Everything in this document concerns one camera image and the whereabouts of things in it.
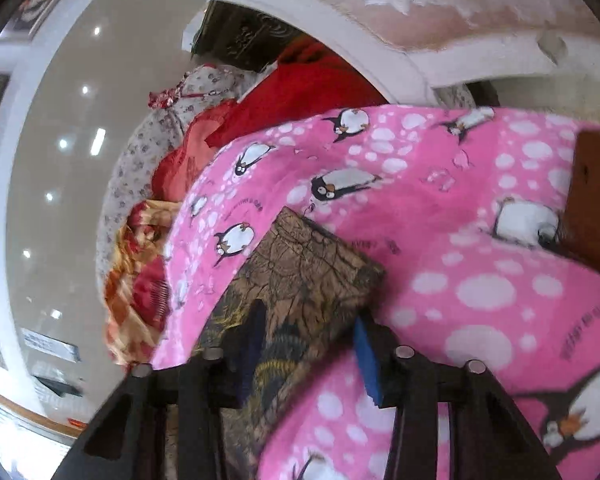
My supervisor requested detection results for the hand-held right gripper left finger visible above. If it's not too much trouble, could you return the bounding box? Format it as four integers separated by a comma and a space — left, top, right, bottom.
52, 299, 270, 480

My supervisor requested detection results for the orange red patterned cloth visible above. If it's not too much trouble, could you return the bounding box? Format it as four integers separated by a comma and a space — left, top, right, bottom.
104, 199, 186, 366

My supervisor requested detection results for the brown wooden board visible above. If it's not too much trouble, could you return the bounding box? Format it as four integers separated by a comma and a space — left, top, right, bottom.
555, 127, 600, 261

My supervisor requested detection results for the wall poster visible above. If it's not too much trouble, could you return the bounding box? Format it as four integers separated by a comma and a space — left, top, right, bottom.
10, 0, 76, 36

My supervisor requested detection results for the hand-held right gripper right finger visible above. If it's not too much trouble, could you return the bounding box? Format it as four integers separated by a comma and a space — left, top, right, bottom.
352, 315, 563, 480

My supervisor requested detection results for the pink penguin print blanket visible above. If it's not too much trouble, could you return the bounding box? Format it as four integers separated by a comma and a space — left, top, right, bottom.
150, 104, 600, 480

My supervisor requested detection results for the white blue paper notice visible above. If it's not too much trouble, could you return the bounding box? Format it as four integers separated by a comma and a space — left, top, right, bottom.
20, 327, 81, 362

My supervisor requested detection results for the salmon red cloth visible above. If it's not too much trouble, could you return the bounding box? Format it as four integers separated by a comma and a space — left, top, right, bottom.
152, 102, 241, 201

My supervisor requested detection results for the dark ornate patterned object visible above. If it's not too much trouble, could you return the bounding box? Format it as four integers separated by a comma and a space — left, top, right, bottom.
190, 0, 306, 73

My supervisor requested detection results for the brown yellow patterned cloth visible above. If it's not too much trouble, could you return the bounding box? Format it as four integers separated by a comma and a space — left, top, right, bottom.
167, 206, 387, 480

